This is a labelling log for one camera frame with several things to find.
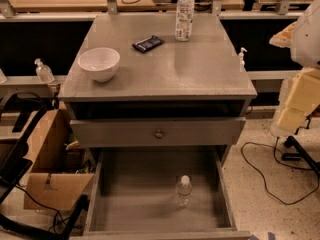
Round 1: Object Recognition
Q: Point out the right small pump bottle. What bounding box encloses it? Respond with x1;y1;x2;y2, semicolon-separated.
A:
238;47;247;71

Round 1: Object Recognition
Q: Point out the labelled water bottle on counter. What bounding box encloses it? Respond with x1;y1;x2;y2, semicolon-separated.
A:
175;0;195;41

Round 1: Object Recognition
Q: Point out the clear plastic water bottle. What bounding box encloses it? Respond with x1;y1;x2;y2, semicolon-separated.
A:
175;175;193;208

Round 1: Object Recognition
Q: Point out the open grey middle drawer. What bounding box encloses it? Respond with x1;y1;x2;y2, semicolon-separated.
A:
70;147;250;240

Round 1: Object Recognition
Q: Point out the open cardboard box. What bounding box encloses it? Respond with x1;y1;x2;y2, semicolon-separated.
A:
24;110;93;211

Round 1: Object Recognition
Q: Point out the grey top drawer with knob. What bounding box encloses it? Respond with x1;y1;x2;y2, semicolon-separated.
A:
71;117;246;148

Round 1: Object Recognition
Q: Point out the left sanitizer pump bottle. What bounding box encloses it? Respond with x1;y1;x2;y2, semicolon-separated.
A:
34;58;55;84

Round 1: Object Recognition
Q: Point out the grey metal drawer cabinet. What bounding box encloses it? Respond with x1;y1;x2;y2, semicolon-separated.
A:
59;13;256;159

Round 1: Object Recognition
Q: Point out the white ceramic bowl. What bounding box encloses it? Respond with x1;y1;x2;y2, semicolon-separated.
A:
78;47;120;82

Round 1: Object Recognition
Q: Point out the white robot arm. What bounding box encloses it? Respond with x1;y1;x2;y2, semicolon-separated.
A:
269;0;320;137

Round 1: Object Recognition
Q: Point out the black tripod stand leg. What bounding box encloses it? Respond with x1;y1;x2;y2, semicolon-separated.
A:
281;136;320;177

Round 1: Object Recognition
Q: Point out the black chair frame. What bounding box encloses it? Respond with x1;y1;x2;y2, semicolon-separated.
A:
0;92;89;240

